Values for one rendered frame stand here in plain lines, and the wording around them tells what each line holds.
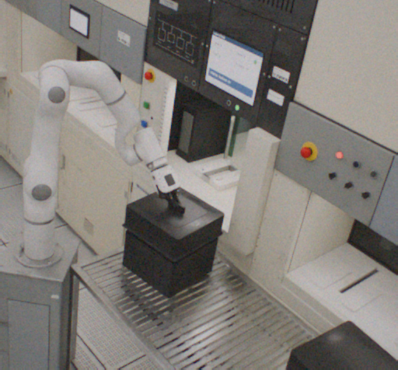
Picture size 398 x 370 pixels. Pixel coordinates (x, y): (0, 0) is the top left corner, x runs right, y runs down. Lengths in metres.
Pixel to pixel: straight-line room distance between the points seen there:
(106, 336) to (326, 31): 1.97
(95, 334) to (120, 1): 1.71
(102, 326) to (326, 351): 1.62
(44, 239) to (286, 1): 1.29
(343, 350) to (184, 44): 1.37
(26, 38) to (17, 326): 2.03
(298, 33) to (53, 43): 2.32
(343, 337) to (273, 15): 1.13
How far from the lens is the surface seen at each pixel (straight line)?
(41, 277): 2.33
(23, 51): 3.94
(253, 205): 2.24
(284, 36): 2.06
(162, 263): 2.19
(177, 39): 2.49
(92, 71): 2.02
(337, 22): 1.93
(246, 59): 2.19
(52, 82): 1.96
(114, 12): 2.86
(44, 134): 2.09
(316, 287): 2.32
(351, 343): 1.93
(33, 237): 2.32
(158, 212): 2.19
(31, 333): 2.56
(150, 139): 2.19
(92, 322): 3.21
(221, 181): 2.78
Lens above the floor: 2.28
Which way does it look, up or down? 29 degrees down
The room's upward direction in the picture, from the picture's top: 10 degrees clockwise
